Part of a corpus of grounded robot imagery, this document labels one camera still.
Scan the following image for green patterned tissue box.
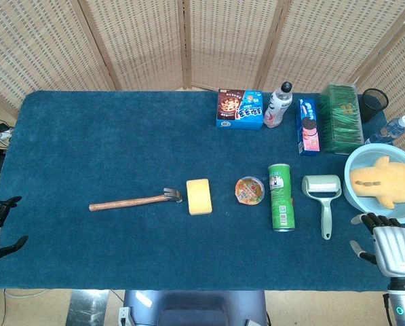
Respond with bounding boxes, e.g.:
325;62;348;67
317;82;365;156

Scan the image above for woven bamboo folding screen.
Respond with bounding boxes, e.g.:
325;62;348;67
0;0;405;160

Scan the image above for white floor cable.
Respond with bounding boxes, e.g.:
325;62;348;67
3;289;50;299

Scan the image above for small instant noodle cup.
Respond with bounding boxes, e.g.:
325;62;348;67
235;176;265;206

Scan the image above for white pink drink bottle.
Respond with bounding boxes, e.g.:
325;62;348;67
263;81;294;129

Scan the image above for yellow plush toy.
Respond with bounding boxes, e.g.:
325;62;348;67
349;156;405;210

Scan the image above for grey metal floor plate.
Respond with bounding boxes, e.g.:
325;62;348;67
65;289;110;326

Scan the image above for dark blue table carpet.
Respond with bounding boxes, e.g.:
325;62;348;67
0;90;405;293

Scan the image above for blue pink sandwich cookie box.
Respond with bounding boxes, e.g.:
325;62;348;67
296;98;322;156

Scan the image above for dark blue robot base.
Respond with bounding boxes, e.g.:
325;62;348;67
119;289;271;326

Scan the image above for green chips can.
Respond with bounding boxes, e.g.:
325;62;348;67
267;163;296;233

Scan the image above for wooden handle claw hammer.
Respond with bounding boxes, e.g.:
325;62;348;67
88;187;183;213

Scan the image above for yellow sponge block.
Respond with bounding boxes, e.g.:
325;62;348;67
186;178;213;216

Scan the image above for clear water bottle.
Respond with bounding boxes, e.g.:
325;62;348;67
364;115;405;146

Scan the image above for blue brown cookie box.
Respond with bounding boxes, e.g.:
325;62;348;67
216;88;265;131

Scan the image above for light blue plastic basin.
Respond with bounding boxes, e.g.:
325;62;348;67
343;143;405;225

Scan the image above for black mesh pen holder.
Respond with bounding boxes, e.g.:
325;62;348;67
360;88;389;124

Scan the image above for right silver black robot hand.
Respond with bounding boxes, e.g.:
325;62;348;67
349;213;405;278

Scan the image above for pale green lint roller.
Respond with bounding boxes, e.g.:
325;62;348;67
301;175;343;241

